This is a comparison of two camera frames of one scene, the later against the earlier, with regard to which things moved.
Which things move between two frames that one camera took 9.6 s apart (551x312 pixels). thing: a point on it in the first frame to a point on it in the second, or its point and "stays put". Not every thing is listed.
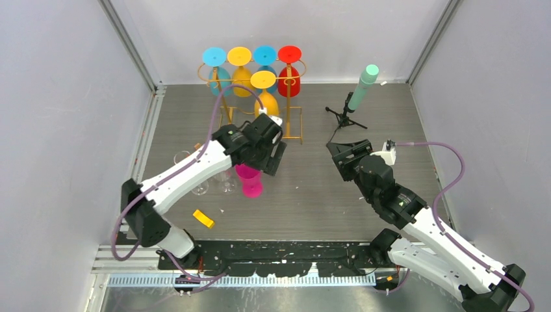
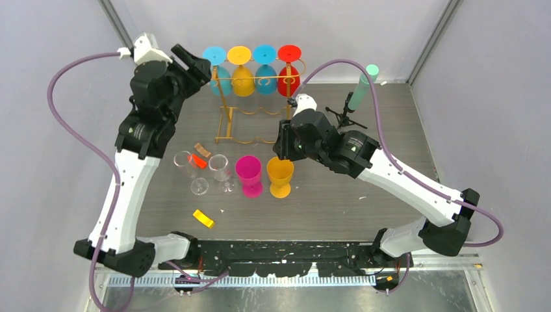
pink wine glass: (252, 180) stays put
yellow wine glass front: (264, 80) to (280, 172)
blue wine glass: (219, 78) stays put
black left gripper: (269, 164) to (197, 78)
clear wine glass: (227, 181) stays put
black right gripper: (340, 151) to (279, 147)
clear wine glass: (200, 189) stays put
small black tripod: (342, 119) stays put
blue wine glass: (265, 55) stays put
